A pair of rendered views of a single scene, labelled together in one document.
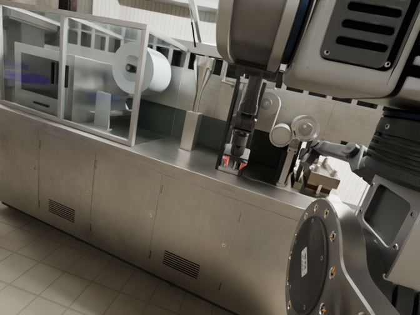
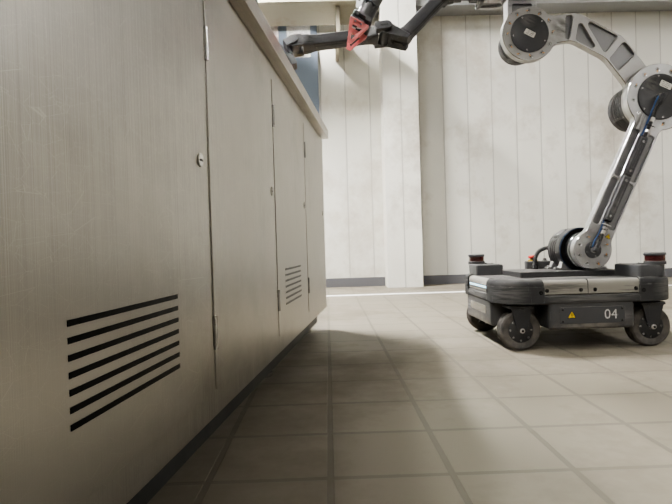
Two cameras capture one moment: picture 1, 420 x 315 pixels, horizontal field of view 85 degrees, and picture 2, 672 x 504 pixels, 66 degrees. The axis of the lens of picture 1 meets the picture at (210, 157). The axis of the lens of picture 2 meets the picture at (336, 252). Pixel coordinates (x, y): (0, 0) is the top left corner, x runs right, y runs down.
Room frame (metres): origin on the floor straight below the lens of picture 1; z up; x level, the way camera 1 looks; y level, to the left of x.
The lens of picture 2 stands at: (1.31, 1.60, 0.38)
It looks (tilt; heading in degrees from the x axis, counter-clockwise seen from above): 1 degrees down; 261
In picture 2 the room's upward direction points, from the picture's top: 2 degrees counter-clockwise
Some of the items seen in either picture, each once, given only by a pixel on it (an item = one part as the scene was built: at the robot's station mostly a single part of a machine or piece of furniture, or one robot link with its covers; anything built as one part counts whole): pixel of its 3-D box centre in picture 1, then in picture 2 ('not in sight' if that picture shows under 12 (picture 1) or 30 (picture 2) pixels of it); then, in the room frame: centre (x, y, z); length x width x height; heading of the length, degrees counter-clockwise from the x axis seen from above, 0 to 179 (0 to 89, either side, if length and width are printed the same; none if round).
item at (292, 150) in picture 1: (288, 160); not in sight; (1.31, -0.45, 1.05); 0.06 x 0.05 x 0.31; 165
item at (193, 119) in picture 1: (195, 110); not in sight; (1.63, 0.17, 1.18); 0.14 x 0.14 x 0.57
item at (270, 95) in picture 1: (268, 104); not in sight; (1.53, -0.29, 1.33); 0.25 x 0.14 x 0.14; 165
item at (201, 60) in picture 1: (204, 62); not in sight; (1.63, 0.17, 1.50); 0.14 x 0.14 x 0.06
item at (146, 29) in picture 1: (93, 75); not in sight; (1.78, 1.00, 1.25); 1.19 x 0.57 x 0.70; 75
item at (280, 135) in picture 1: (280, 134); not in sight; (1.49, -0.41, 1.17); 0.26 x 0.12 x 0.12; 165
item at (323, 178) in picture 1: (319, 171); not in sight; (1.45, -0.71, 1.00); 0.40 x 0.16 x 0.06; 165
